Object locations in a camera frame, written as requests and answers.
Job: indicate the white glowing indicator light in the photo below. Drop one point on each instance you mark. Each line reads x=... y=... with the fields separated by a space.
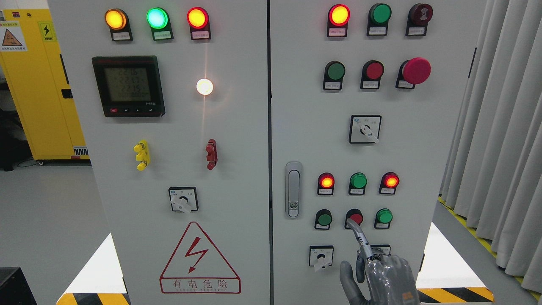
x=204 y=86

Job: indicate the upper right rotary selector switch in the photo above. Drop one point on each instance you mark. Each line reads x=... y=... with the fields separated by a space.
x=364 y=129

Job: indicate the yellow safety cabinet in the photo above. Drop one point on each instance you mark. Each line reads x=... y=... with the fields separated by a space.
x=32 y=62

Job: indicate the dark red buzzer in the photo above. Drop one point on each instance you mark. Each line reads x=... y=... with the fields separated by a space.
x=418 y=18

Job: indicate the red terminal block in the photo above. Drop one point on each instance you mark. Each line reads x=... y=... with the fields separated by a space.
x=212 y=156

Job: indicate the green push button upper row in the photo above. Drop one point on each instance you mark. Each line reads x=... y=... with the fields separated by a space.
x=334 y=73

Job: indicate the red emergency stop mushroom button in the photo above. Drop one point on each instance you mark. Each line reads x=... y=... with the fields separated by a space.
x=413 y=72

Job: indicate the lower right green push button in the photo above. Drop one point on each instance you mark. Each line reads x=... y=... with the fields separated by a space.
x=383 y=219

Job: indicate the red indicator light top right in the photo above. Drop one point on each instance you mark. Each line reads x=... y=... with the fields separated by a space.
x=337 y=22

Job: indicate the red indicator light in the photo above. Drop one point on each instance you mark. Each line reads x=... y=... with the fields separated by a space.
x=199 y=23
x=337 y=22
x=326 y=182
x=389 y=183

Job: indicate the lower green indicator light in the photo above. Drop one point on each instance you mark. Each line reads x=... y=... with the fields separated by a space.
x=358 y=182

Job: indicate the left door rotary selector switch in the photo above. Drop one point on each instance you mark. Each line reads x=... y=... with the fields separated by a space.
x=183 y=199

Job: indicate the lower left green push button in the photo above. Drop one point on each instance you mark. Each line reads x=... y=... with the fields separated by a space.
x=323 y=220

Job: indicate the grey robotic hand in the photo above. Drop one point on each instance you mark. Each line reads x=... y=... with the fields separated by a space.
x=380 y=279

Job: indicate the yellow terminal block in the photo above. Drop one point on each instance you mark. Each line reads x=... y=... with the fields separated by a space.
x=142 y=154

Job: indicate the red push button upper row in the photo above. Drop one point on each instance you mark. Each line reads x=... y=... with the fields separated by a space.
x=372 y=72

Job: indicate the red electric hazard warning sticker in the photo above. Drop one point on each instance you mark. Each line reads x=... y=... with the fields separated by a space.
x=196 y=266

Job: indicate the red indicator light top left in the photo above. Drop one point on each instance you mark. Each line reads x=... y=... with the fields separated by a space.
x=199 y=23

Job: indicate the lower left red indicator light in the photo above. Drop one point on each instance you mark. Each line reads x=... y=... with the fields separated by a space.
x=326 y=182

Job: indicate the black digital power meter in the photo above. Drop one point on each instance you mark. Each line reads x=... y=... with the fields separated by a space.
x=129 y=85

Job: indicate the black box bottom left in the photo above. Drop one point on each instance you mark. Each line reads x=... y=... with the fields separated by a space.
x=14 y=289

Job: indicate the lower white rotary selector switch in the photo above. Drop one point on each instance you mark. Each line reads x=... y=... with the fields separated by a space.
x=320 y=257

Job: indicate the black key selector switch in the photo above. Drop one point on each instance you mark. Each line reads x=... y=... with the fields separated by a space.
x=379 y=250

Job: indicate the yellow indicator light top left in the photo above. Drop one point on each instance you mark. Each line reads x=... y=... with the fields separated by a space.
x=119 y=25

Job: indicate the lower right red indicator light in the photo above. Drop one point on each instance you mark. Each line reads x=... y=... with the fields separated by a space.
x=389 y=183

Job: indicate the grey electrical control cabinet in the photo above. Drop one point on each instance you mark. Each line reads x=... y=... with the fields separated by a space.
x=266 y=59

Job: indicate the green indicator light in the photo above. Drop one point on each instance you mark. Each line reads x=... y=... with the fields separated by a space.
x=159 y=23
x=378 y=18
x=358 y=182

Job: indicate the green indicator light top left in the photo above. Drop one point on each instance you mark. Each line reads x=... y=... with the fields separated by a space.
x=159 y=23

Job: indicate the grey curtain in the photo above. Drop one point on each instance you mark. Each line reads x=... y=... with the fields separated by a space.
x=493 y=176

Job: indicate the silver cabinet door handle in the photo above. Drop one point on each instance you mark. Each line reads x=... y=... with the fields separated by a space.
x=293 y=188

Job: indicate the green indicator light top right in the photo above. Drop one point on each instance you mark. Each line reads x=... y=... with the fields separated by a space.
x=378 y=18

